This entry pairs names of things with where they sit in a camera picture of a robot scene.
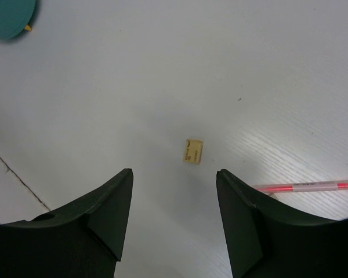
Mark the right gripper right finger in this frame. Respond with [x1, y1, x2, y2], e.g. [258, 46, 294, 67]
[216, 169, 348, 277]

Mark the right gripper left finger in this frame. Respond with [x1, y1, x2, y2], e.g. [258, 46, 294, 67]
[0, 169, 133, 277]

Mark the red transparent pen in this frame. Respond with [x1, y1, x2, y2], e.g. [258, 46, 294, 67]
[253, 181, 348, 193]

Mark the small yellow eraser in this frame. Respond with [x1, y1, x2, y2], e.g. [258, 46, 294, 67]
[183, 139, 204, 164]

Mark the teal round divided container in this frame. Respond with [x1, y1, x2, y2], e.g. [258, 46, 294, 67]
[0, 0, 37, 41]

